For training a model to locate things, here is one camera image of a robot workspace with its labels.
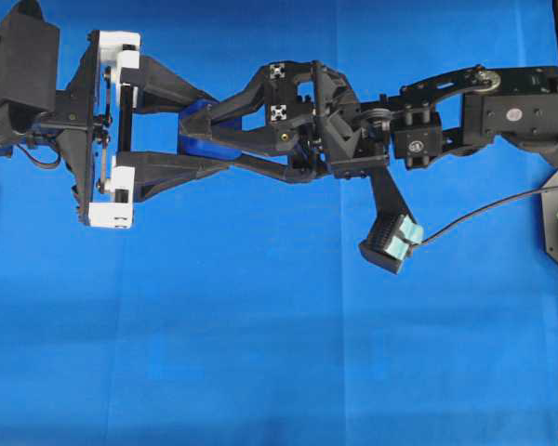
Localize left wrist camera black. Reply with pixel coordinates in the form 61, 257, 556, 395
0, 1, 60, 146

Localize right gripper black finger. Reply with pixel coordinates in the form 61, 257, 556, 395
204, 121, 328, 184
179, 64, 272, 142

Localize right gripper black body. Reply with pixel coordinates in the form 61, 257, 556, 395
264, 61, 391, 179

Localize blue block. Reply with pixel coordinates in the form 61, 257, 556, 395
177, 98, 242, 161

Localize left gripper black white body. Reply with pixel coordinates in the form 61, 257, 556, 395
58, 30, 141, 230

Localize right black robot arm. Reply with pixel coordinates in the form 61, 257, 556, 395
179, 61, 558, 183

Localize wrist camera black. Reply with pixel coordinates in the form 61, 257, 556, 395
359, 167, 424, 274
0, 1, 60, 146

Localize black camera cable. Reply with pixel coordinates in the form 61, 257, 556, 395
408, 182, 558, 247

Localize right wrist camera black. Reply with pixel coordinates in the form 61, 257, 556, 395
359, 167, 424, 274

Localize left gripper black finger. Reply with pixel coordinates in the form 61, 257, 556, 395
132, 56, 216, 114
116, 151, 232, 203

